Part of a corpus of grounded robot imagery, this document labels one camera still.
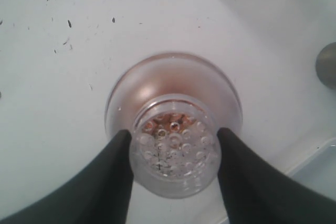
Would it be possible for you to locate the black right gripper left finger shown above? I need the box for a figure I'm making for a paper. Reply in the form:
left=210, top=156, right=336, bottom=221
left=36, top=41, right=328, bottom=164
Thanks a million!
left=1, top=130, right=133, bottom=223

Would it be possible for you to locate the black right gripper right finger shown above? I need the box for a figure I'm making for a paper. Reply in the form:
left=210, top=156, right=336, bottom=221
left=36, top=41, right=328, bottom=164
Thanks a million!
left=217, top=127, right=335, bottom=223

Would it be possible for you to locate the clear plastic tray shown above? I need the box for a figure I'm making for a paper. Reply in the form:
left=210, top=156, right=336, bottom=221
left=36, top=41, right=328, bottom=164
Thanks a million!
left=285, top=142, right=335, bottom=201

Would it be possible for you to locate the clear dome shaker lid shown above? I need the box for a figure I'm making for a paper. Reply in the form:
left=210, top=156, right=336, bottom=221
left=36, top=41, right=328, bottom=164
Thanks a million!
left=104, top=52, right=243, bottom=199

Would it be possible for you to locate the stainless steel cup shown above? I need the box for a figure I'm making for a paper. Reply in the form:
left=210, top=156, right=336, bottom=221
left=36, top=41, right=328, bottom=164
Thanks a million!
left=315, top=42, right=336, bottom=90

